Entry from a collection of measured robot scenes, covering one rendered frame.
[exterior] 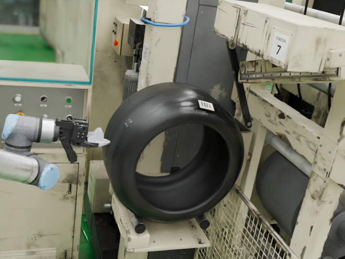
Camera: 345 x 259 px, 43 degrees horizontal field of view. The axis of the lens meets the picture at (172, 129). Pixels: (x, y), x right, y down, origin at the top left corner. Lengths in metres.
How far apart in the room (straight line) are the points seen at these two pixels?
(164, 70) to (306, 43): 0.71
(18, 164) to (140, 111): 0.47
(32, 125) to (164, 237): 0.74
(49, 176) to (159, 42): 0.74
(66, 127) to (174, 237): 0.68
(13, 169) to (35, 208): 1.06
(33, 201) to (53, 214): 0.14
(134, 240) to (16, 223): 0.90
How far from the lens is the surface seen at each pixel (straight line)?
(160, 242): 1.88
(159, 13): 1.84
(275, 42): 1.46
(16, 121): 1.57
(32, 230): 2.54
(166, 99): 1.59
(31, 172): 1.47
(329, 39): 1.45
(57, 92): 2.23
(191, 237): 1.94
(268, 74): 1.73
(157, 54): 1.87
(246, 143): 2.11
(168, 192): 2.00
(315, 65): 1.45
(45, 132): 1.58
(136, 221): 1.78
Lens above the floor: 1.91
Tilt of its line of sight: 21 degrees down
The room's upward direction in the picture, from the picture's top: 9 degrees clockwise
